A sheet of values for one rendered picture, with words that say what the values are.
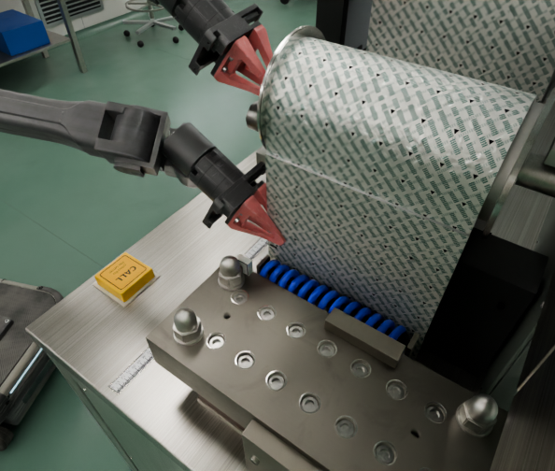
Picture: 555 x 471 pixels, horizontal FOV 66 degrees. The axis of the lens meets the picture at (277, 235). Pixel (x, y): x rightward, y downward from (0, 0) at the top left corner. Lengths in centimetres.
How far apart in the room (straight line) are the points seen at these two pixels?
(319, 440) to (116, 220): 197
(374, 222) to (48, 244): 201
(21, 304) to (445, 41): 157
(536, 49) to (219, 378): 52
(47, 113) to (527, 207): 89
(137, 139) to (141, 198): 184
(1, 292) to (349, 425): 155
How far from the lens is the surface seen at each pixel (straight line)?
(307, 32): 52
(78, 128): 62
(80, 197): 255
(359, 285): 55
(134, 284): 76
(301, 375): 52
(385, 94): 43
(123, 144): 59
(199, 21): 57
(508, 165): 41
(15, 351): 167
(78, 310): 79
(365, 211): 47
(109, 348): 73
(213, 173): 57
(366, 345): 53
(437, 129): 41
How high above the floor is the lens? 149
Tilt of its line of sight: 45 degrees down
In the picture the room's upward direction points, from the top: straight up
